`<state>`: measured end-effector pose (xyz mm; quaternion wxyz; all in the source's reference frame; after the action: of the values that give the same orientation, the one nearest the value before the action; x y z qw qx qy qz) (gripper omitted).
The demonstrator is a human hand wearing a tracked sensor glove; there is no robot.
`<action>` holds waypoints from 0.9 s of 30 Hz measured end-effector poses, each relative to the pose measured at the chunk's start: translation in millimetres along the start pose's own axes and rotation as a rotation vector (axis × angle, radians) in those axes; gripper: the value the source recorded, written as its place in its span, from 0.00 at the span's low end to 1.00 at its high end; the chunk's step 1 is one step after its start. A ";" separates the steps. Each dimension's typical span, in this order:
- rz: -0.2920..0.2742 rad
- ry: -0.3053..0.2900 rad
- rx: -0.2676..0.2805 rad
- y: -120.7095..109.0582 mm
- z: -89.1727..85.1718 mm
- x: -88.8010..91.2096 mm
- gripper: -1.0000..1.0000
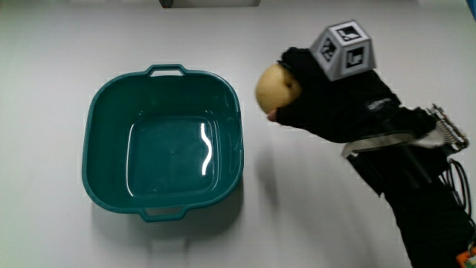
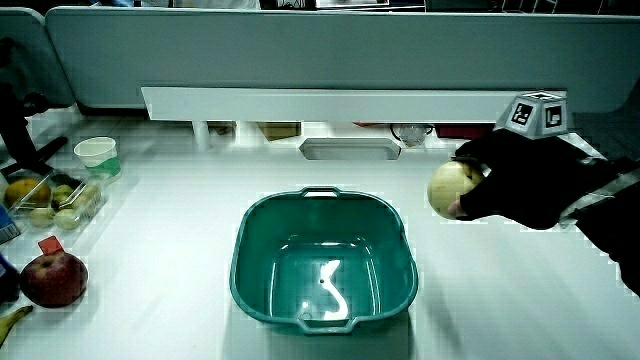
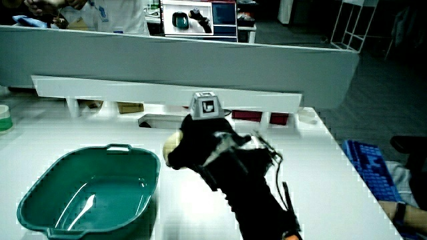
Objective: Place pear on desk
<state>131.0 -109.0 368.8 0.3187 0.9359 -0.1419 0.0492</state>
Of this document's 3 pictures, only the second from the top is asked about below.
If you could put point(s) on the person's right hand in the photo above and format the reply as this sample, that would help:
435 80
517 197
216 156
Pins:
525 185

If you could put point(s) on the yellow-green pear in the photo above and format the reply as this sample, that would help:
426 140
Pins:
447 190

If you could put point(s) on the white desk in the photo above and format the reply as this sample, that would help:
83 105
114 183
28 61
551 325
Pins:
500 300

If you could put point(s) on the white desk shelf riser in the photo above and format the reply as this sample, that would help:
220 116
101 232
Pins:
325 104

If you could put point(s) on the red flat object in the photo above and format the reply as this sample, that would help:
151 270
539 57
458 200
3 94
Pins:
462 131

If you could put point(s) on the clear glass jar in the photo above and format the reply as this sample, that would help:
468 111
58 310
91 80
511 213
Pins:
411 134

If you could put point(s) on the teal plastic basin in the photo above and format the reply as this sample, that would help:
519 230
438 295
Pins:
325 280

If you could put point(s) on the brown cardboard box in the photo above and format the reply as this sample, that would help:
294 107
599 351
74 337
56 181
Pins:
278 130

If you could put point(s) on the large grey partition panel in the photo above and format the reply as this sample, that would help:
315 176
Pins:
300 50

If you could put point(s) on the white green paper cup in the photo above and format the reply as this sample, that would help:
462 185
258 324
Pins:
100 157

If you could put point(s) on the clear plastic fruit container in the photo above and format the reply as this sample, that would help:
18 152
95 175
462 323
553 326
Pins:
95 210

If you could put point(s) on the small green fruit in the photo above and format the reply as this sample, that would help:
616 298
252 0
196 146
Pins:
41 218
67 219
87 195
62 192

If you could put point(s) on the small red tag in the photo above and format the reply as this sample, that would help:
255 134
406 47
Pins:
51 245

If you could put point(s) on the red apple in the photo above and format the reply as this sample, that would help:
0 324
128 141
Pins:
52 280

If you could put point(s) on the orange-yellow mango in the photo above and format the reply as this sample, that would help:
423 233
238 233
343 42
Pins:
27 192

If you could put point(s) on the small grey partition panel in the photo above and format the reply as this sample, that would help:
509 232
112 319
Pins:
35 60

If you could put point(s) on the blue carton box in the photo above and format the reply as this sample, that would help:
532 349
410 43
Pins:
7 227

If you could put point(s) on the dark blue object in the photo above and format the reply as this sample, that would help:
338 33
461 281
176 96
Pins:
7 282

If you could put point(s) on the yellow banana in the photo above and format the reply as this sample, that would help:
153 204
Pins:
11 322

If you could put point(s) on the black camera stand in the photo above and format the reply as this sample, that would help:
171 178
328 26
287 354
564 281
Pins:
17 135

